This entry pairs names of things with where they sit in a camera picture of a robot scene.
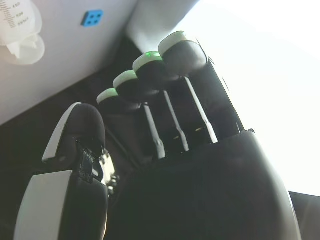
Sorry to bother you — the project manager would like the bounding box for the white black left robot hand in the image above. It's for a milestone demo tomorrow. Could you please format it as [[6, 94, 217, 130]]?
[[13, 30, 302, 240]]

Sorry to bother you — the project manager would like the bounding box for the large translucent white syringe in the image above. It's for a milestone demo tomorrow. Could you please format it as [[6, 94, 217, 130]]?
[[0, 0, 46, 66]]

